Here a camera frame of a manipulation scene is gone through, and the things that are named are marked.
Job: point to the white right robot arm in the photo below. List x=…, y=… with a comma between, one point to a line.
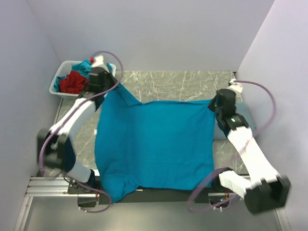
x=266, y=189

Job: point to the folded grey-blue t shirt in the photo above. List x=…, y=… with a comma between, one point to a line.
x=241, y=109

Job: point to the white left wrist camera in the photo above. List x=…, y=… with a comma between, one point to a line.
x=97, y=61

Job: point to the red t shirt in basket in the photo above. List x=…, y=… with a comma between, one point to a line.
x=73, y=83

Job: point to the white plastic laundry basket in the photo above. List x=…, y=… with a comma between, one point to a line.
x=83, y=67

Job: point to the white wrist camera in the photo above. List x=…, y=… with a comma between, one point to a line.
x=234, y=86
x=97, y=61

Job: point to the aluminium frame rail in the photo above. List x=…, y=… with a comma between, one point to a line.
x=39, y=187

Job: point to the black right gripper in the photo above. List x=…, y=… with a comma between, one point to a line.
x=211, y=105

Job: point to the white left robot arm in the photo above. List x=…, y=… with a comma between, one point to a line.
x=54, y=145

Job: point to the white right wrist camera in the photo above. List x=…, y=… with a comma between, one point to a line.
x=234, y=86

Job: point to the black base crossbar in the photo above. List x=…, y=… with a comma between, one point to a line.
x=89, y=198

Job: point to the teal t shirt in basket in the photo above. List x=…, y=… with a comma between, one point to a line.
x=70, y=78

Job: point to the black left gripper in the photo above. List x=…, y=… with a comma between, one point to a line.
x=114, y=80

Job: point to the bright blue t shirt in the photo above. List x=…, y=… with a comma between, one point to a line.
x=159, y=144

